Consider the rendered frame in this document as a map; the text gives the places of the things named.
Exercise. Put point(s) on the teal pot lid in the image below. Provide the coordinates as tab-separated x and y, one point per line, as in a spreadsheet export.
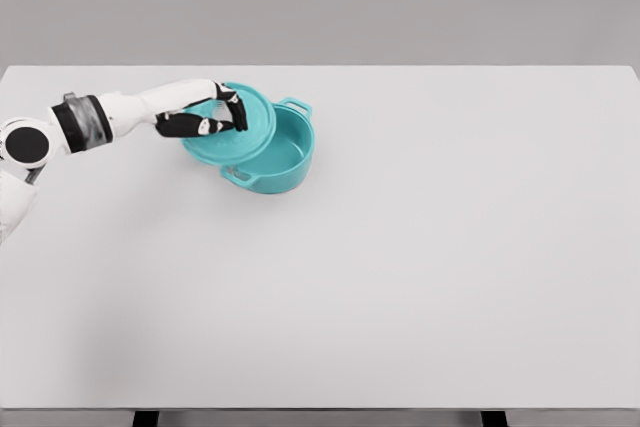
250	122

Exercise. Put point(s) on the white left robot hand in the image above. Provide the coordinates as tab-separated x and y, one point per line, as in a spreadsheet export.
186	94

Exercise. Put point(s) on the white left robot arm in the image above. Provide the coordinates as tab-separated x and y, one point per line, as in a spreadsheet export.
80	119

